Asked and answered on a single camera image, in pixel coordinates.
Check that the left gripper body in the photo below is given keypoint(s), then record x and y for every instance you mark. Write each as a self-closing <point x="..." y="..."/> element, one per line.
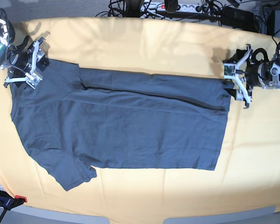
<point x="252" y="74"/>

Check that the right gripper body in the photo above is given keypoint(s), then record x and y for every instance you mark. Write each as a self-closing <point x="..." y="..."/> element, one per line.
<point x="21" y="58"/>

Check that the blue-grey T-shirt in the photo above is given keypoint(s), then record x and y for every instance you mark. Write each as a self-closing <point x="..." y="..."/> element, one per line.
<point x="77" y="120"/>

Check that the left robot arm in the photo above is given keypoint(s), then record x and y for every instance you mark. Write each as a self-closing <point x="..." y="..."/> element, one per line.
<point x="269" y="73"/>

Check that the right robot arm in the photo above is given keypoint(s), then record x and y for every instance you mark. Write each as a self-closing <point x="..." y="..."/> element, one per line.
<point x="7" y="37"/>

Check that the black power adapter box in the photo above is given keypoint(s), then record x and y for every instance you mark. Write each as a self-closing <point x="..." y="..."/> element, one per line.
<point x="235" y="17"/>

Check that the yellow table cloth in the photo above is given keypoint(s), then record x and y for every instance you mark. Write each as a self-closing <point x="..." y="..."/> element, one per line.
<point x="247" y="174"/>

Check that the white power strip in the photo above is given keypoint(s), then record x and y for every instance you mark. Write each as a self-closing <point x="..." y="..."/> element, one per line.
<point x="182" y="9"/>

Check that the blue red table clamp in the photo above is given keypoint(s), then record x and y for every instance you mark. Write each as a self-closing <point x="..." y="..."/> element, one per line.
<point x="8" y="202"/>

